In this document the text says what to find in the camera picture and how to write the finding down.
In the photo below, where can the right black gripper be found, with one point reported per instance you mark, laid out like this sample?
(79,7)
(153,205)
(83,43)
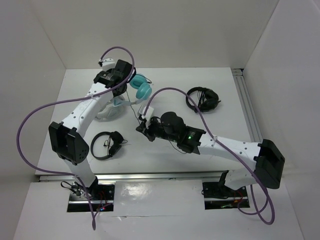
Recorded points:
(142,128)

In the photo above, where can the teal cat-ear headphones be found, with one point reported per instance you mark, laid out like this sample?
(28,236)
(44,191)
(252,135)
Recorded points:
(143,91)

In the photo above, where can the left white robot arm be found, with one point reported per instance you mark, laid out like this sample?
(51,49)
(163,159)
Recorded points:
(67,137)

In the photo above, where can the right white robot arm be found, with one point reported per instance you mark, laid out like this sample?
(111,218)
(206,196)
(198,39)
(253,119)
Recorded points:
(262,162)

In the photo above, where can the small black grey headphones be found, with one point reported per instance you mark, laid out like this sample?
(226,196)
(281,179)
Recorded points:
(113,144)

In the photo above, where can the black over-ear headphones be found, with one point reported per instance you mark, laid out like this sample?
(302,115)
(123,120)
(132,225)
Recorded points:
(208,100)

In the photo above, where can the white grey gaming headset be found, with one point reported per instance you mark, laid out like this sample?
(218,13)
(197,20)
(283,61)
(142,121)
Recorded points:
(112,110)

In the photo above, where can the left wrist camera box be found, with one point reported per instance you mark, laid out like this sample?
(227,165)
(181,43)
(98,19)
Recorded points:
(107,64)

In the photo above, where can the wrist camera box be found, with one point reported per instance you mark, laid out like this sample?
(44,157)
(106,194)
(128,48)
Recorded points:
(145,113)
(107,64)

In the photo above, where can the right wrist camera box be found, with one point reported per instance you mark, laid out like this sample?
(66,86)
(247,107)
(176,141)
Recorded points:
(145,113)

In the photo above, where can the aluminium front rail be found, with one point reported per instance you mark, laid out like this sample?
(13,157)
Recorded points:
(160,176)

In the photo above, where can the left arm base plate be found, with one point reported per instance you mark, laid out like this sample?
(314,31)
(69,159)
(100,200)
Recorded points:
(102,200)

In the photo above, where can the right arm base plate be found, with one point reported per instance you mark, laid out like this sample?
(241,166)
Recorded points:
(218,197)

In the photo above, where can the aluminium side rail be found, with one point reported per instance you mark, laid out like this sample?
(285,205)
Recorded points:
(246,104)

